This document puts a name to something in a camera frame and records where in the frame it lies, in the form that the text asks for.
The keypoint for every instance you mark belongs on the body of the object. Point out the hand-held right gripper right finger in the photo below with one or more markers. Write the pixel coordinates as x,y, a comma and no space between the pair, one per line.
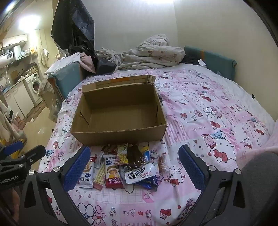
191,167

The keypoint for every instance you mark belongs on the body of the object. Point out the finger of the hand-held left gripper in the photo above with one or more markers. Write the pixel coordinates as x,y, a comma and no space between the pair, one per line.
32,153
13,147

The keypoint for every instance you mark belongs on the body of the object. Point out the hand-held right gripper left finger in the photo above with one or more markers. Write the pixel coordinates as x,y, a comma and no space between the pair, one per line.
77,167

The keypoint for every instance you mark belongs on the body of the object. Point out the brown and white snack packet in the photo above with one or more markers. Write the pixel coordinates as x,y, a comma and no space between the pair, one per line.
85,178

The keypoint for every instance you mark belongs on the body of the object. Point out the small silver snack packet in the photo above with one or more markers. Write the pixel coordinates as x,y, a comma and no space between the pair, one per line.
99,159

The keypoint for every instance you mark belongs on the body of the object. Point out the clear packet of brown snack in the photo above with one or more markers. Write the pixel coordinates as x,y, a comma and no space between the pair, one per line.
164,167

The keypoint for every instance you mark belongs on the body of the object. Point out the red snack packet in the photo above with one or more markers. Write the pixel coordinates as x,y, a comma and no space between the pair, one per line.
113,173

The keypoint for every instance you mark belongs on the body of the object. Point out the reddish brown striped packet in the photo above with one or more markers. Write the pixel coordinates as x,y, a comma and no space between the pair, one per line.
109,148

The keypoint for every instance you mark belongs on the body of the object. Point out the blue and yellow snack packet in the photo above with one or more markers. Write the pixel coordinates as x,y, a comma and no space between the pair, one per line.
149,183

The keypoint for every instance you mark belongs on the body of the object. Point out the yellow cartoon snack packet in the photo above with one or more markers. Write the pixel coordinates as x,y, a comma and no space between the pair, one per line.
122,155

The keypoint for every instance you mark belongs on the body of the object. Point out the dark brown snack packet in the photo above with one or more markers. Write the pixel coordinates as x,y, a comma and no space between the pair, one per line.
134,158

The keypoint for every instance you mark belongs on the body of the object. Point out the cardboard box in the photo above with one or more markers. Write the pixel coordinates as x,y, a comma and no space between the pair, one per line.
121,117

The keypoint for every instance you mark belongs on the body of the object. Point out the brown floor mat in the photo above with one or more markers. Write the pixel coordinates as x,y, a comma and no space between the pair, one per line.
34,113

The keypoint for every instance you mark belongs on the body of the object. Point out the white floor cabinet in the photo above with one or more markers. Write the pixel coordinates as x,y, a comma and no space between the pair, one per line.
17,100

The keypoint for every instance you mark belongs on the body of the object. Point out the clear plastic bag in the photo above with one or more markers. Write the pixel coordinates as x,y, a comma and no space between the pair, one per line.
51,100

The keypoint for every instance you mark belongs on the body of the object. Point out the pink printed bedsheet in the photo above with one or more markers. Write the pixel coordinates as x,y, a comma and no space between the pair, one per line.
206,113

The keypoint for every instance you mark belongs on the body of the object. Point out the white washing machine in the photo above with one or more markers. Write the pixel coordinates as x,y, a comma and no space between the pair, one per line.
33,87

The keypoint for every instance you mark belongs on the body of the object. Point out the person's right leg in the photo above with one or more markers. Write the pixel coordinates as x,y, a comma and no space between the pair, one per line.
260,184

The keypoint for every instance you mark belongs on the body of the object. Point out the pink blanket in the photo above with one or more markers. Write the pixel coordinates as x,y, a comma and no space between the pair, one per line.
260,147

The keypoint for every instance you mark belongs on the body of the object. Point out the teal footboard cushion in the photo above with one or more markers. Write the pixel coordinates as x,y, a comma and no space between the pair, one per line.
69,80

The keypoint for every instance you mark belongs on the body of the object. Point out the white water heater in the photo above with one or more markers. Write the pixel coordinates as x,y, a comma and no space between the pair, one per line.
6,58

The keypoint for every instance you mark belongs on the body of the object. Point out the white flat board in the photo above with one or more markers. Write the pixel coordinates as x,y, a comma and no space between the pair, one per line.
63,64

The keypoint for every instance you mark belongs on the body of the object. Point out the hanging beige towel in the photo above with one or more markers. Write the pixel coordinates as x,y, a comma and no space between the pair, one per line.
44,56

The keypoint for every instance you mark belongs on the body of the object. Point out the small white box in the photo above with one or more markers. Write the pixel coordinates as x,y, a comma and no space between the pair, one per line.
202,63

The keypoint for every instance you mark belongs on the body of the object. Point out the dark grey cloth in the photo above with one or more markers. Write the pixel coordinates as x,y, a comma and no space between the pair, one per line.
106,66

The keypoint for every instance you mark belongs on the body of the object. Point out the pink cloth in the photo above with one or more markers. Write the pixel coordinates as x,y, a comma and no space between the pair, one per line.
88,62

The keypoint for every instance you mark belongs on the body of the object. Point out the teal headboard cushion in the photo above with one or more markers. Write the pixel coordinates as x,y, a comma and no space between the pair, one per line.
217,63

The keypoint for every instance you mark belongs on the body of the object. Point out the crumpled floral duvet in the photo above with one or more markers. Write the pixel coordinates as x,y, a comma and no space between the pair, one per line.
152,54

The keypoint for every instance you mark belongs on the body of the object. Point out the black plastic bag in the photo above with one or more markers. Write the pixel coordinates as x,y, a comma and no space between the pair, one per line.
73,26

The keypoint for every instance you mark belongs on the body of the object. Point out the white wall cabinet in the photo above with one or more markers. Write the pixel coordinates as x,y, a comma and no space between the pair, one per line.
15,40

